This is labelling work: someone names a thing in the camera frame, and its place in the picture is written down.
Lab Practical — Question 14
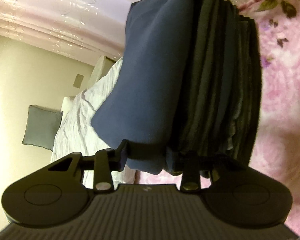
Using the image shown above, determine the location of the navy blue garment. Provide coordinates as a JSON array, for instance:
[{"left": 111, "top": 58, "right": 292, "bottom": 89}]
[{"left": 91, "top": 0, "right": 195, "bottom": 174}]

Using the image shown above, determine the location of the stack of folded dark clothes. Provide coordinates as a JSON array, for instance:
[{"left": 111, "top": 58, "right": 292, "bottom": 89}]
[{"left": 177, "top": 0, "right": 262, "bottom": 165}]

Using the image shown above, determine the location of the white striped duvet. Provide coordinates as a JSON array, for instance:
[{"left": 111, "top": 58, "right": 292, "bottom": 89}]
[{"left": 50, "top": 57, "right": 138, "bottom": 189}]

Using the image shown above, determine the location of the grey pillow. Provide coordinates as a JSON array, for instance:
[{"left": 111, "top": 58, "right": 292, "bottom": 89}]
[{"left": 22, "top": 105, "right": 63, "bottom": 151}]

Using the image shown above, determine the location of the pink floral blanket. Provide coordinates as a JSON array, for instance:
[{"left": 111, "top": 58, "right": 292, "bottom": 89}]
[{"left": 135, "top": 0, "right": 300, "bottom": 237}]

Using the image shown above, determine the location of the wall socket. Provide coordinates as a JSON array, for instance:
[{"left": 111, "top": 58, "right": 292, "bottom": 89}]
[{"left": 73, "top": 74, "right": 84, "bottom": 88}]

